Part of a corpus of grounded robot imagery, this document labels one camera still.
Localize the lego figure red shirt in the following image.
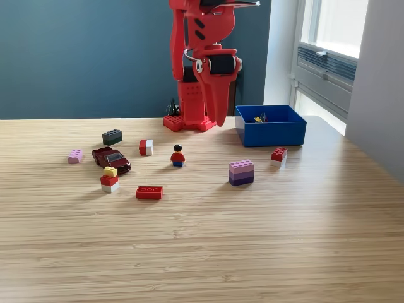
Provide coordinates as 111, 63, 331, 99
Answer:
170, 144, 187, 167

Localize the dark red toy car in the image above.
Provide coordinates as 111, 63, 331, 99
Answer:
92, 146, 132, 176

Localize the blue plastic bin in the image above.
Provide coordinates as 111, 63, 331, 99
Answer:
234, 105, 307, 148

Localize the pink and purple lego stack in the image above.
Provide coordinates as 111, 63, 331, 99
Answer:
228, 159, 255, 187

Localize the red and white lego brick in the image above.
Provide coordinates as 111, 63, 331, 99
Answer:
270, 146, 288, 167
138, 139, 154, 157

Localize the black lego brick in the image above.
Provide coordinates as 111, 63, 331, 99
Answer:
102, 128, 124, 146

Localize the yellow red white lego stack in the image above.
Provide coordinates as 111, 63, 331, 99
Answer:
100, 166, 120, 194

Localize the pink lego brick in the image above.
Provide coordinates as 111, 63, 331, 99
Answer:
68, 149, 85, 165

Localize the black chair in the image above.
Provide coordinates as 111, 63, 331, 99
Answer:
226, 69, 244, 117

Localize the grey window vent grille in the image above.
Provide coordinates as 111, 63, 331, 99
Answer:
296, 44, 359, 83

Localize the white framed window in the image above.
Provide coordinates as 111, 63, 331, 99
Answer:
293, 0, 370, 127

